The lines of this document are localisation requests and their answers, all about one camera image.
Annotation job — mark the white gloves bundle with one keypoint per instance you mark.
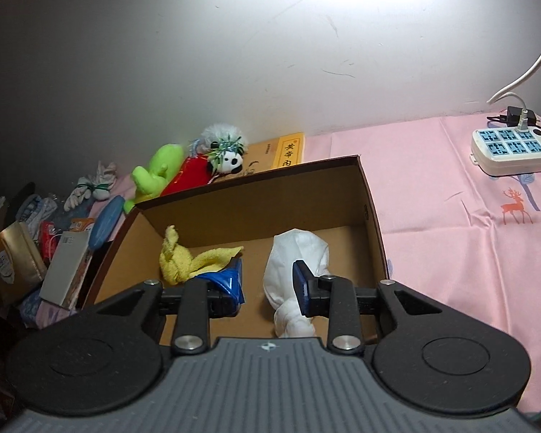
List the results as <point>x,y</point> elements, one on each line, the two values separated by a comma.
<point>100,185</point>

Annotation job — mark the blue oval case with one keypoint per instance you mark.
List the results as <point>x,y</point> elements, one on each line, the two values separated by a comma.
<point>106,223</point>

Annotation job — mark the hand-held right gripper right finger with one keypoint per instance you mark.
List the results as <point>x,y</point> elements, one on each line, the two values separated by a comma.
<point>300,288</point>

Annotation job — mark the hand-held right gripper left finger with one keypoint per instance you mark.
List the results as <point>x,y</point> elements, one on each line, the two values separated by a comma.
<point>227,289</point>

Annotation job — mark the gold packet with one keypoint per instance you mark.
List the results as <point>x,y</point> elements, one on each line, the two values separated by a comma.
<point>16,261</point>

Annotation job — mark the white blue power strip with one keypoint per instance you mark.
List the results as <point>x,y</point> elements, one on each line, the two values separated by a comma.
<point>514,153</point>

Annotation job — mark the red packet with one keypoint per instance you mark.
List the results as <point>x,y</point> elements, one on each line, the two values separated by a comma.
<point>48,241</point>

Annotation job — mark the grey fluffy plush toy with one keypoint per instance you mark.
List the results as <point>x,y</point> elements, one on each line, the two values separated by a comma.
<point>221,133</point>

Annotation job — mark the grey flat box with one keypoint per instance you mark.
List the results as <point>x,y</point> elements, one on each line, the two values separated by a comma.
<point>65,270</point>

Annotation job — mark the lime green plush toy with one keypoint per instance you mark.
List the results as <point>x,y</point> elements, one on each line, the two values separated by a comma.
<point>155,171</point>

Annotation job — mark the orange packet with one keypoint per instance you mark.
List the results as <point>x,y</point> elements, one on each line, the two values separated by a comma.
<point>82,225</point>

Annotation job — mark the blue white checked cloth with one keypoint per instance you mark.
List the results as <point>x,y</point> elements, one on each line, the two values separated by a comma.
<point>36,214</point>

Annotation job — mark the white knotted cloth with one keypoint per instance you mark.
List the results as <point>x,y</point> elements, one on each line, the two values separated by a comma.
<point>279,270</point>

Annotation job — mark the yellow book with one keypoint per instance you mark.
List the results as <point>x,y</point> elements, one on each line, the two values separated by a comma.
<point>288,151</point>

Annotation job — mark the black power adapter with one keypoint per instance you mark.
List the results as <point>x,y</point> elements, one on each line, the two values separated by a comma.
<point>513,115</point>

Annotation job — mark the brown cardboard box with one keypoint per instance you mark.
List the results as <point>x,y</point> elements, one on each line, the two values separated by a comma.
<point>252,203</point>

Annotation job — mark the pink printed bed sheet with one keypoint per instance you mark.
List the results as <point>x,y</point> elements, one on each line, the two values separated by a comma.
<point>433,234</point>

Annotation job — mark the yellow cloth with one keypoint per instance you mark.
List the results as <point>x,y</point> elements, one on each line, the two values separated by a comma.
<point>180,261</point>

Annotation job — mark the panda plush toy red body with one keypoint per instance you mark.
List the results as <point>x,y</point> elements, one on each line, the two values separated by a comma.
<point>187,176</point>

